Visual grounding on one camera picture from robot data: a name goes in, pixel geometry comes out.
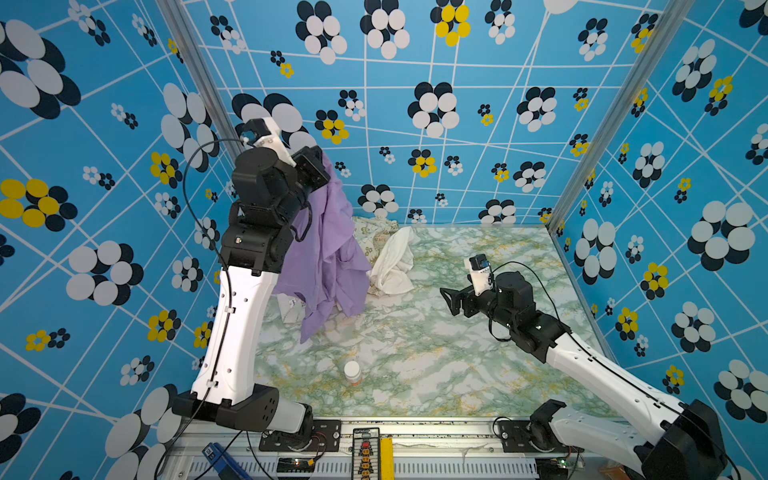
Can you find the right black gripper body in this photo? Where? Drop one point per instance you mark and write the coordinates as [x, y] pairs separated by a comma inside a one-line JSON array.
[[487, 304]]

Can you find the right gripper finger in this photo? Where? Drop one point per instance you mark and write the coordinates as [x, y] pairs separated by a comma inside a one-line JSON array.
[[451, 294], [457, 309]]

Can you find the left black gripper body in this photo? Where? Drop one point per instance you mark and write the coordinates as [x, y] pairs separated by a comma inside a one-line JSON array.
[[308, 178]]

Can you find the purple cloth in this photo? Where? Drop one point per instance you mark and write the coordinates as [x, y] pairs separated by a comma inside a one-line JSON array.
[[328, 269]]

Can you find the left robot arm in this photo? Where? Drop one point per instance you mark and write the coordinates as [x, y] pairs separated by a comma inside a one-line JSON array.
[[272, 190]]

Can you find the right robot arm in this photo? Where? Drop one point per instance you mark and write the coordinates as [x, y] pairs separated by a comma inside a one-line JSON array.
[[660, 437]]

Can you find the white cloth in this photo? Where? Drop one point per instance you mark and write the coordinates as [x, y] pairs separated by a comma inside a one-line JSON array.
[[389, 275]]

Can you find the cream patterned cloth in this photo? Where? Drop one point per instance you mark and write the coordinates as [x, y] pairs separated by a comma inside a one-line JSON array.
[[371, 234]]

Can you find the white pill bottle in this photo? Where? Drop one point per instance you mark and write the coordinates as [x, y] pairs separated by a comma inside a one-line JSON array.
[[353, 372]]

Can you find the black button control box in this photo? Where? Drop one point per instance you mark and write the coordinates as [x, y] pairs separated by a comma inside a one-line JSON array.
[[366, 454]]

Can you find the brown object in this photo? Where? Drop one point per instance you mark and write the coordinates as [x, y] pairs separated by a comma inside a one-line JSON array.
[[613, 472]]

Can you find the small circuit board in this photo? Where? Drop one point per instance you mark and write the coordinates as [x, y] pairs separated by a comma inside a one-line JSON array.
[[295, 465]]

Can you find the blue tool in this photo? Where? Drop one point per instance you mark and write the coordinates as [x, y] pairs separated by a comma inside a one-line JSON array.
[[221, 465]]

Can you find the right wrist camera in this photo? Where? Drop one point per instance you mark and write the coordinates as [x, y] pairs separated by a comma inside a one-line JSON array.
[[480, 271]]

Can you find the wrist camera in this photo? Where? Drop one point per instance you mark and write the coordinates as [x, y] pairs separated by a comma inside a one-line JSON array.
[[480, 271], [265, 133]]

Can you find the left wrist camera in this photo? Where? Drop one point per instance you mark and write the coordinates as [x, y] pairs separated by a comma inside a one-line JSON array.
[[265, 133]]

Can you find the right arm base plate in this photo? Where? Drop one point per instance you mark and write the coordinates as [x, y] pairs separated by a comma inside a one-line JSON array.
[[516, 437]]

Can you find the aluminium front rail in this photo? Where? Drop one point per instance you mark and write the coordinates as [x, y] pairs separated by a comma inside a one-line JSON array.
[[424, 448]]

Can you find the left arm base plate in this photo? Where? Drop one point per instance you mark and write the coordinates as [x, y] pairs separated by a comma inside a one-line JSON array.
[[322, 436]]

